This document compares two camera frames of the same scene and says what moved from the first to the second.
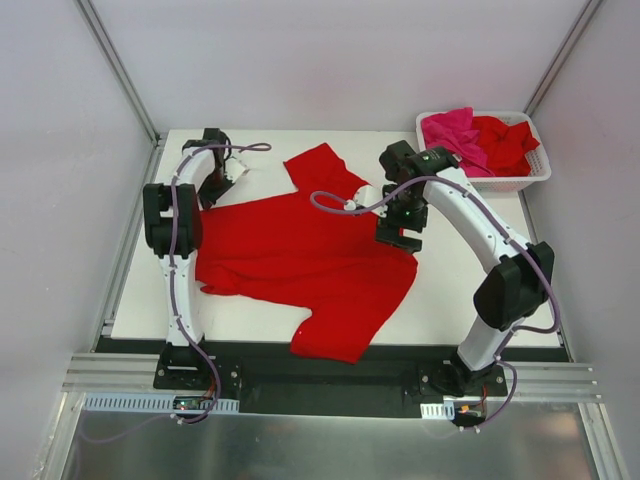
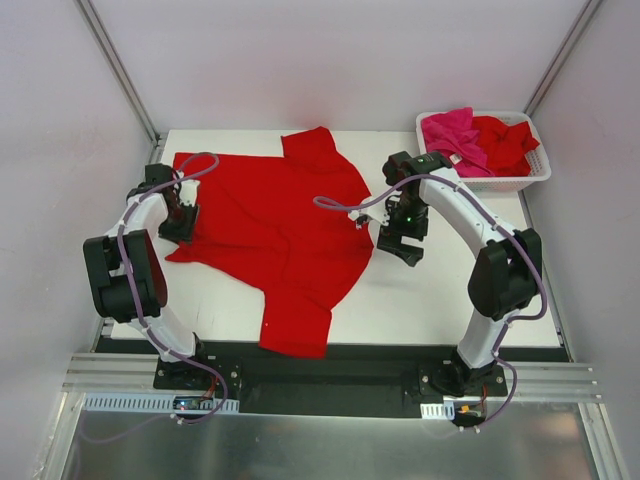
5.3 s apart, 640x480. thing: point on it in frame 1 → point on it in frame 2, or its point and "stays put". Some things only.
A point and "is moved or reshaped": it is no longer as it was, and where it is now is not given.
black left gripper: (211, 190) → (179, 226)
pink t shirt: (453, 130) stays put
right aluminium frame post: (585, 18) stays put
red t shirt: (284, 248) is moved or reshaped
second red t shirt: (506, 145) stays put
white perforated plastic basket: (538, 157) stays put
